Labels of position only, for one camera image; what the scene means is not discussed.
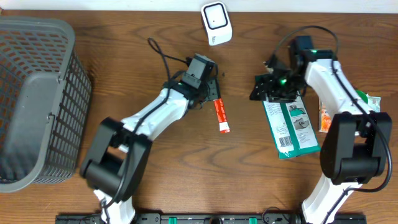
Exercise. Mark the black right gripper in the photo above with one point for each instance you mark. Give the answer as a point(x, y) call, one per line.
point(265, 84)

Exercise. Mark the green white package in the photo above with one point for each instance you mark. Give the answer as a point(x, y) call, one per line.
point(291, 128)

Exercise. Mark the mint green snack packet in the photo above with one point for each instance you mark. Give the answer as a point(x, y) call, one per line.
point(374, 102)

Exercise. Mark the green lid jar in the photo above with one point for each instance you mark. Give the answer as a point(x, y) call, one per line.
point(363, 96)

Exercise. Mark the grey plastic basket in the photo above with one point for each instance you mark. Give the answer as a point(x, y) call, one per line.
point(45, 96)

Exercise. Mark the orange small box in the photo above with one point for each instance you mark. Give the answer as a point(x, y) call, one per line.
point(324, 121)

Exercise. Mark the red stick sachet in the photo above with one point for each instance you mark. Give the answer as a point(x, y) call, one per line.
point(221, 115)

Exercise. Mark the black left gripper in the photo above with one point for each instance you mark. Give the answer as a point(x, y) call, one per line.
point(215, 90)

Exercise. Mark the white barcode scanner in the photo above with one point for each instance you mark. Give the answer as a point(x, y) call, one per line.
point(216, 23)

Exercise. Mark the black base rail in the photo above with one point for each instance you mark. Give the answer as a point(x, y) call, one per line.
point(155, 218)

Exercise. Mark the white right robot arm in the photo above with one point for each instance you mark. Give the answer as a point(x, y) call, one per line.
point(355, 155)

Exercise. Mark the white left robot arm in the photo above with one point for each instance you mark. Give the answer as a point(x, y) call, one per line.
point(116, 160)

